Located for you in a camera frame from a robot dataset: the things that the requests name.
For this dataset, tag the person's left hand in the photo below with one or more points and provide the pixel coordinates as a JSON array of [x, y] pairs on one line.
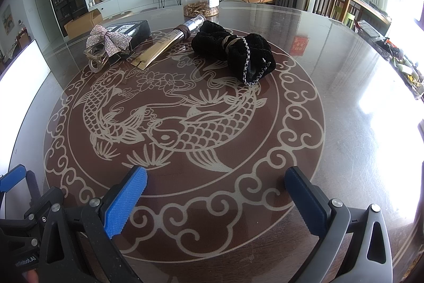
[[29, 276]]

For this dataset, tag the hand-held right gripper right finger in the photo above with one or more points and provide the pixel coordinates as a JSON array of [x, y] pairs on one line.
[[306, 203]]

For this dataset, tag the framed wall picture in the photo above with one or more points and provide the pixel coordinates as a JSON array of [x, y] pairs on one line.
[[7, 19]]

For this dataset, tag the black box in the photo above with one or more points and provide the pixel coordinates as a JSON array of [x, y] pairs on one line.
[[137, 31]]

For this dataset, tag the gold tube with clear cap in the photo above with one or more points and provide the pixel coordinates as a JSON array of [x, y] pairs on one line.
[[159, 49]]

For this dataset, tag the pile of assorted clutter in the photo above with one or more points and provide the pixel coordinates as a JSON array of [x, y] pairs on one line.
[[394, 51]]

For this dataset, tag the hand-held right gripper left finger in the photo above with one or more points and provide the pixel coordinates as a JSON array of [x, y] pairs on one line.
[[127, 200]]

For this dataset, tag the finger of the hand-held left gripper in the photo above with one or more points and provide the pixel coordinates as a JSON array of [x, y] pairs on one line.
[[48, 198], [13, 177]]

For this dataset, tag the translucent brown hair clip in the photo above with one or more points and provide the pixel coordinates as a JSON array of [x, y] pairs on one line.
[[94, 62]]

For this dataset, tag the silver rhinestone bow clip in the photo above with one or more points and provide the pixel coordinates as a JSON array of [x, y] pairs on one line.
[[109, 39]]

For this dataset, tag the cardboard box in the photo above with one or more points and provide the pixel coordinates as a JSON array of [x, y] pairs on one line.
[[82, 22]]

